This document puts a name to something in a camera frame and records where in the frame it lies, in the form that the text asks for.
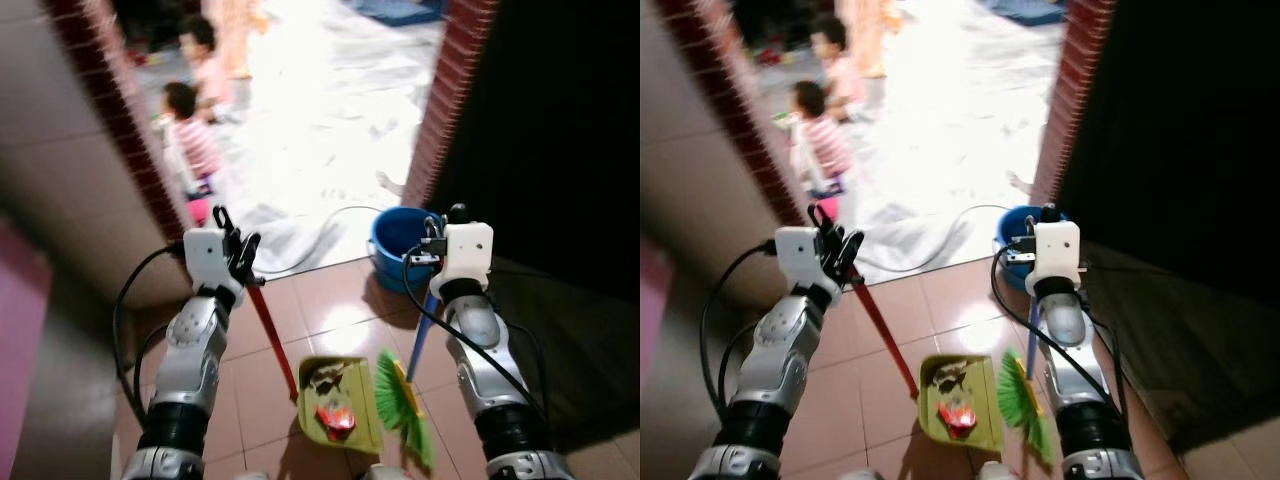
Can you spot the pink panel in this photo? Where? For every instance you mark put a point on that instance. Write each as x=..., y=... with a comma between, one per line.
x=20, y=340
x=652, y=320

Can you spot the child in pink shirt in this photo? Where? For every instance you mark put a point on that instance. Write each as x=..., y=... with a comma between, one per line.
x=210, y=75
x=842, y=75

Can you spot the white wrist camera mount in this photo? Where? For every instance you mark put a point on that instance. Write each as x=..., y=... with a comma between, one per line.
x=800, y=256
x=207, y=258
x=1058, y=250
x=468, y=255

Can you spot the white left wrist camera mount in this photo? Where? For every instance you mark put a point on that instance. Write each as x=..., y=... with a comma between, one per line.
x=207, y=258
x=800, y=256

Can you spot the red brick pillar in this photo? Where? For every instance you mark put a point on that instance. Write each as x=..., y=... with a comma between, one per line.
x=120, y=110
x=450, y=90
x=735, y=100
x=1075, y=90

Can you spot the red crumpled wrapper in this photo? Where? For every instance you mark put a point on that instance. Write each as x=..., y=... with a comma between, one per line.
x=336, y=420
x=958, y=415

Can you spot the dark rubbish scrap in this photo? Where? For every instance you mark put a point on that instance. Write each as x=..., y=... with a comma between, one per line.
x=327, y=378
x=948, y=375

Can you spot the blue plastic bucket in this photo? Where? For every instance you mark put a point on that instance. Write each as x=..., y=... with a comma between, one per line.
x=1012, y=270
x=395, y=245

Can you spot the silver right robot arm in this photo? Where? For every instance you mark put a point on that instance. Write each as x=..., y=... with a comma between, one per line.
x=490, y=380
x=1085, y=390

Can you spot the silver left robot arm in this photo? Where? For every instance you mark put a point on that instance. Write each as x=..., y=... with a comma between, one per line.
x=785, y=365
x=190, y=360

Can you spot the child in striped shirt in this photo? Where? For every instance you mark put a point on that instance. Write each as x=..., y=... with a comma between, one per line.
x=825, y=135
x=195, y=140

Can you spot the blue floor mat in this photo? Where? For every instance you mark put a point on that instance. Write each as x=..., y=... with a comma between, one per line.
x=1025, y=10
x=395, y=10

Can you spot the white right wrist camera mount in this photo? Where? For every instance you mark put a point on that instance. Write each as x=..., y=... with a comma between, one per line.
x=1058, y=250
x=468, y=255

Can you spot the small pink plastic pot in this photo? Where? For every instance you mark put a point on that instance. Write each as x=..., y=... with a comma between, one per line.
x=199, y=211
x=827, y=208

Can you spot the standing person's bare legs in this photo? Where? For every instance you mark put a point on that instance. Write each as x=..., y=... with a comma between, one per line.
x=868, y=40
x=238, y=40

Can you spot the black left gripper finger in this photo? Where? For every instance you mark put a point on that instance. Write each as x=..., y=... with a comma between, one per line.
x=252, y=256
x=838, y=243
x=855, y=255
x=235, y=243

